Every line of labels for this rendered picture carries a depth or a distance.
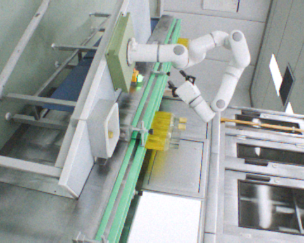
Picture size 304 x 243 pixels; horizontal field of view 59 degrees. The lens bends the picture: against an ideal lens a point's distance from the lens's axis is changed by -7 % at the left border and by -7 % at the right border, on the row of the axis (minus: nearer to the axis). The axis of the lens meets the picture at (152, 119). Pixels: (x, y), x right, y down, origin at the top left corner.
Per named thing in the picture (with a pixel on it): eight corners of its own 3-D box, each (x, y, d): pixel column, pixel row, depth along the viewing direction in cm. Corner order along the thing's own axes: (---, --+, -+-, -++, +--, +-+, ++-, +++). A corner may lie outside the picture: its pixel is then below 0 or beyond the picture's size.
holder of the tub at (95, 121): (93, 163, 140) (107, 166, 139) (86, 120, 123) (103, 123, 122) (104, 140, 154) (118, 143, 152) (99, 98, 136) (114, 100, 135)
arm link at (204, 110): (228, 105, 146) (224, 106, 156) (215, 89, 146) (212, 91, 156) (206, 124, 146) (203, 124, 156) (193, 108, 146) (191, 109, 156)
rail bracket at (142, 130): (128, 145, 154) (152, 149, 152) (128, 121, 143) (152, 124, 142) (130, 141, 156) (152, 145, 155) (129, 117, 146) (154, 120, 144)
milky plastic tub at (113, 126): (92, 156, 137) (109, 159, 136) (87, 120, 123) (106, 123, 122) (104, 133, 150) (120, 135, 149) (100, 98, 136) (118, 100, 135)
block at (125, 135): (116, 140, 154) (128, 143, 153) (114, 127, 148) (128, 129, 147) (118, 136, 156) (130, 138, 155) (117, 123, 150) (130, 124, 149)
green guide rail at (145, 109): (130, 128, 152) (145, 130, 151) (130, 126, 151) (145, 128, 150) (173, 19, 286) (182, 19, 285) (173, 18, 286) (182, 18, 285)
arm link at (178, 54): (158, 40, 148) (189, 42, 146) (160, 52, 161) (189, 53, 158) (156, 57, 146) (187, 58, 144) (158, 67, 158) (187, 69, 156)
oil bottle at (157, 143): (131, 146, 163) (168, 152, 160) (131, 139, 160) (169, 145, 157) (133, 139, 167) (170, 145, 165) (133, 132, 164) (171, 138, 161)
